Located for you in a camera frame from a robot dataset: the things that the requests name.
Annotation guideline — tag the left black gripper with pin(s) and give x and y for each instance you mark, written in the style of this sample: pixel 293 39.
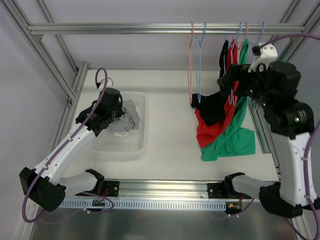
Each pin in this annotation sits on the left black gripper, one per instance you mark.
pixel 116 113

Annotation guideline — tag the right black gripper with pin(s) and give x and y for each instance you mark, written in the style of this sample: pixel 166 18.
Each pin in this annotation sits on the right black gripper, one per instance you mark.
pixel 230 81

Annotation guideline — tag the blue hanger with black top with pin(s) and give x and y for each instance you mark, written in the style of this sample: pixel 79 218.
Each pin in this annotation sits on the blue hanger with black top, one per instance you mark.
pixel 232 99

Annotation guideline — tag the grey tank top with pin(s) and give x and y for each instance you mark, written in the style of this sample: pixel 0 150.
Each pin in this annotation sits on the grey tank top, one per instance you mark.
pixel 129 121

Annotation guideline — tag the black tank top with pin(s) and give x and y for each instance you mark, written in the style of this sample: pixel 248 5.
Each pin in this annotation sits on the black tank top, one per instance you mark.
pixel 211 107

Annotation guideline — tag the blue hanger with grey top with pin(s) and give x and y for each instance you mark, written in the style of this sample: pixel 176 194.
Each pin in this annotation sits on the blue hanger with grey top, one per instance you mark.
pixel 198 61

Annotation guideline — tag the pink wire hanger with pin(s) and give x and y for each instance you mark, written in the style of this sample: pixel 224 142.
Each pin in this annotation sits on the pink wire hanger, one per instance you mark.
pixel 188 52

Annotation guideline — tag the white tank top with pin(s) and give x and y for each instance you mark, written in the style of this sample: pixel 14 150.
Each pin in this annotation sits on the white tank top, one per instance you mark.
pixel 124 133

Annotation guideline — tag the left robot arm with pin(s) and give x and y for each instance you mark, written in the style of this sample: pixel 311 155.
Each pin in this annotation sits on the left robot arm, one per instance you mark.
pixel 45 184

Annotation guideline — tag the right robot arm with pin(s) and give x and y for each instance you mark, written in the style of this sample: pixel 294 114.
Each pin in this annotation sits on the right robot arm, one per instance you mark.
pixel 273 87

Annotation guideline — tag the pink hanger with green top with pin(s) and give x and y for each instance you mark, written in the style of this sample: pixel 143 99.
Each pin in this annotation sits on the pink hanger with green top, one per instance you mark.
pixel 242 42

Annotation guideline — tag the green tank top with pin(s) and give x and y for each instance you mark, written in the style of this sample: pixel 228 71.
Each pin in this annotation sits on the green tank top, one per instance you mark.
pixel 235 141

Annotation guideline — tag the white plastic basket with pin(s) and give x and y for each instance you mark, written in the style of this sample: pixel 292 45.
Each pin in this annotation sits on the white plastic basket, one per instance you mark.
pixel 108 147

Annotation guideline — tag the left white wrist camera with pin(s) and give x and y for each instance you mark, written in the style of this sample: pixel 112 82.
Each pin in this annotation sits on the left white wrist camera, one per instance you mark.
pixel 110 83

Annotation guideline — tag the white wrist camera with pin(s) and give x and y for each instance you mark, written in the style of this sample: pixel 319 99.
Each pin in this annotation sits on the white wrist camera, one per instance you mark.
pixel 264 54
pixel 110 83

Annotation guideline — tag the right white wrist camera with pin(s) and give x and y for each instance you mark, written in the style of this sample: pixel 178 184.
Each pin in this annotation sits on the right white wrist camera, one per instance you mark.
pixel 264 54

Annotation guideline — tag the aluminium hanging rail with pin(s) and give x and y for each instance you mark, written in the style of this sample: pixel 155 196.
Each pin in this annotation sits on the aluminium hanging rail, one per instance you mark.
pixel 162 28

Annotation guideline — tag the empty blue wire hanger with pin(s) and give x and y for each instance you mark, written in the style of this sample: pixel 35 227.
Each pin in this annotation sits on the empty blue wire hanger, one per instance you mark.
pixel 253 44

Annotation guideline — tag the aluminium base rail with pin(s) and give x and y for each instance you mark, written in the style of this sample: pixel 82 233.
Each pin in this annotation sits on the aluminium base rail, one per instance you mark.
pixel 173 190

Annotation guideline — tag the white slotted cable duct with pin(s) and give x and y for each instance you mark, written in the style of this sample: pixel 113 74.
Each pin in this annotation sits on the white slotted cable duct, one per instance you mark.
pixel 135 204

